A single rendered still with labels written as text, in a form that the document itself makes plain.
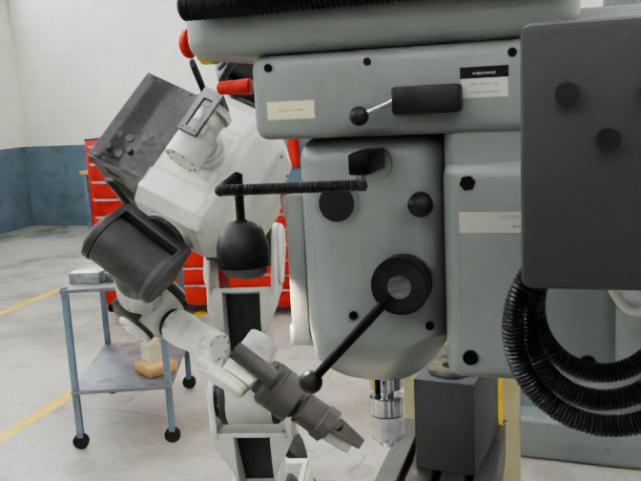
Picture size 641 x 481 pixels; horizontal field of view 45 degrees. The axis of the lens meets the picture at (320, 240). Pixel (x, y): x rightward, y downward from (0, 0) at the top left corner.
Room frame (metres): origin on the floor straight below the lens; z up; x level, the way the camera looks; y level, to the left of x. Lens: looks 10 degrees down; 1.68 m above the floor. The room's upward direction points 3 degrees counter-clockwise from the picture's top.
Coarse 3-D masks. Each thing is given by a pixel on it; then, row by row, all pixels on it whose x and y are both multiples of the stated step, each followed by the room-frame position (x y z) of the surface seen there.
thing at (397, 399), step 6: (372, 396) 1.02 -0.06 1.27; (390, 396) 1.02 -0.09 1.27; (396, 396) 1.02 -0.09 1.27; (402, 396) 1.02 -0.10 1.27; (372, 402) 1.02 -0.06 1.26; (378, 402) 1.01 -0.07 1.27; (384, 402) 1.01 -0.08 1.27; (390, 402) 1.00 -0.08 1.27; (396, 402) 1.01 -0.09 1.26; (402, 402) 1.02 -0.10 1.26
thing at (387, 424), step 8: (376, 408) 1.01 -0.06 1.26; (384, 408) 1.01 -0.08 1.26; (392, 408) 1.01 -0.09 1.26; (400, 408) 1.01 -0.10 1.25; (376, 416) 1.01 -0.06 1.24; (384, 416) 1.01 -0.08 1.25; (392, 416) 1.01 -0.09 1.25; (400, 416) 1.01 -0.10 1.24; (376, 424) 1.01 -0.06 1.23; (384, 424) 1.01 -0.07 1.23; (392, 424) 1.01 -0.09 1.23; (400, 424) 1.01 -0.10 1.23; (376, 432) 1.01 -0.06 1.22; (384, 432) 1.01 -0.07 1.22; (392, 432) 1.01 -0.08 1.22; (400, 432) 1.01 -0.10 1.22; (376, 440) 1.01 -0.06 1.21; (384, 440) 1.01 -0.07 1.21; (392, 440) 1.01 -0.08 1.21; (400, 440) 1.01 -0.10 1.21
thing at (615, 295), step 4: (612, 292) 0.70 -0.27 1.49; (616, 292) 0.70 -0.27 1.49; (612, 296) 0.70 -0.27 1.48; (616, 296) 0.70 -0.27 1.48; (620, 296) 0.70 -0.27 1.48; (616, 300) 0.70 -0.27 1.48; (620, 300) 0.70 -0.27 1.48; (624, 300) 0.70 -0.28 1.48; (616, 304) 0.70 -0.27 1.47; (620, 304) 0.69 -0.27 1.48; (624, 304) 0.69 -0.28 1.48; (628, 304) 0.69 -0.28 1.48; (620, 308) 0.70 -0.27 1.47; (624, 308) 0.69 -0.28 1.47; (628, 308) 0.69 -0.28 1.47; (632, 308) 0.69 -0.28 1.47; (636, 308) 0.69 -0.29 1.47; (640, 308) 0.69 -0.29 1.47; (628, 312) 0.69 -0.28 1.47; (632, 312) 0.69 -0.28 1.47; (636, 312) 0.69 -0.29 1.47; (640, 312) 0.69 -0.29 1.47; (636, 316) 0.69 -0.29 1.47; (640, 316) 0.69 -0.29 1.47
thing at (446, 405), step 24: (432, 360) 1.55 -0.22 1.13; (432, 384) 1.43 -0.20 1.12; (456, 384) 1.41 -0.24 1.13; (480, 384) 1.45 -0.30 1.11; (432, 408) 1.43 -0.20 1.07; (456, 408) 1.41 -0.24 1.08; (480, 408) 1.44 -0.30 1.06; (432, 432) 1.43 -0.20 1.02; (456, 432) 1.41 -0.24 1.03; (480, 432) 1.44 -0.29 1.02; (432, 456) 1.43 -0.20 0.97; (456, 456) 1.41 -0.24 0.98; (480, 456) 1.44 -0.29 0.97
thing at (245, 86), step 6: (246, 78) 1.19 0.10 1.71; (222, 84) 1.19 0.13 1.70; (228, 84) 1.19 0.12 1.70; (234, 84) 1.18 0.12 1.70; (240, 84) 1.18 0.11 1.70; (246, 84) 1.18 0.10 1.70; (252, 84) 1.18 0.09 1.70; (222, 90) 1.19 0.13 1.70; (228, 90) 1.19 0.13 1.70; (234, 90) 1.18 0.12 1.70; (240, 90) 1.18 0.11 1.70; (246, 90) 1.18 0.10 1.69; (252, 90) 1.18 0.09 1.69
